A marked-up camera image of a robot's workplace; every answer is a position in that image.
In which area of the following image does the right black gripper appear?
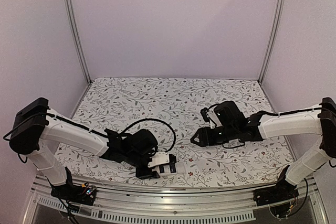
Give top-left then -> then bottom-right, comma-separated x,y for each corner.
190,124 -> 238,147

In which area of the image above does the purple battery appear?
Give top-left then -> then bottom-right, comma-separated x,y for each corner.
170,164 -> 177,174

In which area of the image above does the white remote control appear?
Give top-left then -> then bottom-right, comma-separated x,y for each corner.
155,162 -> 186,176

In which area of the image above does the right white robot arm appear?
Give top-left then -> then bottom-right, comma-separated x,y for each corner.
191,97 -> 335,201

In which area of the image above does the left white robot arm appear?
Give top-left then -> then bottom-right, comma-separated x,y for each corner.
3,98 -> 159,200

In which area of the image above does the floral patterned table mat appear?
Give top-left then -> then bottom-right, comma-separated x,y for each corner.
55,78 -> 293,188

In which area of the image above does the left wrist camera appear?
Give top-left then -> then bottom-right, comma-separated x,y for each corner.
148,152 -> 177,168

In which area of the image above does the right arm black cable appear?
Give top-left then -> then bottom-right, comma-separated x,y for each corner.
222,140 -> 246,149

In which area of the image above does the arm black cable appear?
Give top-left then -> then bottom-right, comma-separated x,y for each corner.
222,140 -> 246,149
122,118 -> 176,154

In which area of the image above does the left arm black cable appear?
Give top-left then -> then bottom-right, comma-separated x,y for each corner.
122,118 -> 176,154

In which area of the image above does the front aluminium rail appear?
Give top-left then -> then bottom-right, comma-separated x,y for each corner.
23,176 -> 329,224

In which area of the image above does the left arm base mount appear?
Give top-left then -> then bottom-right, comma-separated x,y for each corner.
51,167 -> 97,206

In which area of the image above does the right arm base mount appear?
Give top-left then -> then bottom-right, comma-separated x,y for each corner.
253,165 -> 299,218

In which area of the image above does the right aluminium frame post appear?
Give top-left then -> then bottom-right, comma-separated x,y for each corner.
258,0 -> 285,86

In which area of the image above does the aluminium frame post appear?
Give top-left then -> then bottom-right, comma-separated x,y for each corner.
258,0 -> 285,86
64,0 -> 92,84

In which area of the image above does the left aluminium frame post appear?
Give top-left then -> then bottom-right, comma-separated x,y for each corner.
64,0 -> 92,84

